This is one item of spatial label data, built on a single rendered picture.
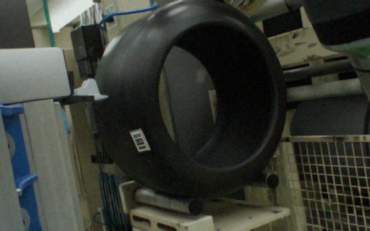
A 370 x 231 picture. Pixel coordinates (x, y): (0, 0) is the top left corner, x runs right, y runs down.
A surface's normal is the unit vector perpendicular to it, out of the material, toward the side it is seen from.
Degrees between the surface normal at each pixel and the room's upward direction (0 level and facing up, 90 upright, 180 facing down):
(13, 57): 90
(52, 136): 90
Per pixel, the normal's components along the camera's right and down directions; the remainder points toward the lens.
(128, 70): -0.27, -0.19
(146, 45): -0.21, -0.39
